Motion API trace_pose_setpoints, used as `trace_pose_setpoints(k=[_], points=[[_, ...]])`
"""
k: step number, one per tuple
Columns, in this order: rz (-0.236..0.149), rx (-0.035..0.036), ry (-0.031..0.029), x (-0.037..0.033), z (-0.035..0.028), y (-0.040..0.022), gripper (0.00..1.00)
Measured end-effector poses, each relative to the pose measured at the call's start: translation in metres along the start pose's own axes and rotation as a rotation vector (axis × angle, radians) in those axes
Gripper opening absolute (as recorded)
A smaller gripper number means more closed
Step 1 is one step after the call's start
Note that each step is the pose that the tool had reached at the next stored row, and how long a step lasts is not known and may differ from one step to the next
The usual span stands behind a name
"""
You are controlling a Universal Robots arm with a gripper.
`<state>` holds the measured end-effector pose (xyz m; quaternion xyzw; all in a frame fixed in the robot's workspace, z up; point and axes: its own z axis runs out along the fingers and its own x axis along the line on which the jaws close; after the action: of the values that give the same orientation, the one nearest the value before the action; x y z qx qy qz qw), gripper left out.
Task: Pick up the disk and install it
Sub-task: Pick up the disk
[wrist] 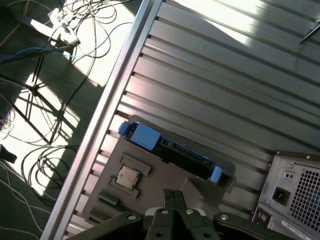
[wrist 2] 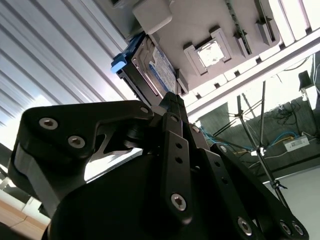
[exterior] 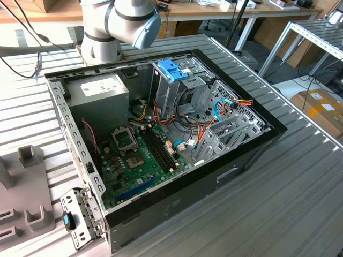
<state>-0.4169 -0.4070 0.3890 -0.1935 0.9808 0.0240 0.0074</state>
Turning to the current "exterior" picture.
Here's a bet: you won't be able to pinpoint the blue expansion slot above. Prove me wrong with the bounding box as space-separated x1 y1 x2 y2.
115 176 158 203

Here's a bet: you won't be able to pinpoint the grey parts rack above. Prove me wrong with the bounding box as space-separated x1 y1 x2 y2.
0 145 57 243

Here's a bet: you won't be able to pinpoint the CPU socket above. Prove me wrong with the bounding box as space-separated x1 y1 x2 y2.
125 152 147 170

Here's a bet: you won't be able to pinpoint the metal socket cover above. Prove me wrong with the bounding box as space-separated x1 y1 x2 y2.
111 127 139 155

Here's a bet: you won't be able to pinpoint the grey power supply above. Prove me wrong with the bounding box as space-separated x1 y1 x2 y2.
65 72 131 134

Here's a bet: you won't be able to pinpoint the blue data wire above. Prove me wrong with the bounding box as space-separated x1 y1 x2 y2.
213 98 233 123
173 140 199 152

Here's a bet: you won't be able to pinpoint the large brown cardboard box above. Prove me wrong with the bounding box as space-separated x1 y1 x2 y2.
253 16 321 69

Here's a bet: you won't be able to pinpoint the black open PC case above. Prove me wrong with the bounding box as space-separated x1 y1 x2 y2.
44 49 289 254

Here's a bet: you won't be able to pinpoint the red black fan wire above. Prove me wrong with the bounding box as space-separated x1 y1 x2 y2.
81 119 100 164

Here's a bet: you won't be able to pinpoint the blue plastic bay latch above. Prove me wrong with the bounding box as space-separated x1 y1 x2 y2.
158 59 190 83

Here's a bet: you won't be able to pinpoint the power wire with black plug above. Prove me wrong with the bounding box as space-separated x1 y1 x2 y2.
197 97 254 147

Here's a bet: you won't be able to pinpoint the black tool with blue ring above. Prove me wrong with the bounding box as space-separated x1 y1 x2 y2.
62 211 77 232

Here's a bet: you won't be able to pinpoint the metal disk bay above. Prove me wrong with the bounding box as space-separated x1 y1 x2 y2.
192 112 272 167

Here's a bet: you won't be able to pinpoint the red orange wire bundle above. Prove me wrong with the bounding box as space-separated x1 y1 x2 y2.
152 98 179 129

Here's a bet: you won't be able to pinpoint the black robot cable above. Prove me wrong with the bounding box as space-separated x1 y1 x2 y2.
9 0 66 51
0 52 42 79

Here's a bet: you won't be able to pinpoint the metal drive cage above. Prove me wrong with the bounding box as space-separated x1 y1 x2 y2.
148 57 215 118

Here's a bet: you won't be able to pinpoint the labelled cardboard box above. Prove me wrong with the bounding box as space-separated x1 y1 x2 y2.
290 88 343 139

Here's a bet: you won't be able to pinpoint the small brown cardboard box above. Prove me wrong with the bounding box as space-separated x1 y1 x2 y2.
160 20 203 38

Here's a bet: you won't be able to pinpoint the black tripod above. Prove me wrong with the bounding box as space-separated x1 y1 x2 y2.
226 0 250 51

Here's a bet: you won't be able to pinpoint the metal slat side table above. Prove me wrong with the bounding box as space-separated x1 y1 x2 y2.
258 20 343 78

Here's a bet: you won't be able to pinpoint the yellow orange wire bundle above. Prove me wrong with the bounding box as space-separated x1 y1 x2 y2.
135 103 148 121

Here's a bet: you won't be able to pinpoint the black RAM slot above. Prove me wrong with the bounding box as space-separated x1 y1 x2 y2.
150 128 178 167
147 130 175 169
143 131 171 171
140 131 167 172

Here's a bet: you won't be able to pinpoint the green motherboard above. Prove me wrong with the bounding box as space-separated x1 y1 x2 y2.
100 124 193 211

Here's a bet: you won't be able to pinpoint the long wooden desk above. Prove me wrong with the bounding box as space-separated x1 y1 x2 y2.
0 0 324 51

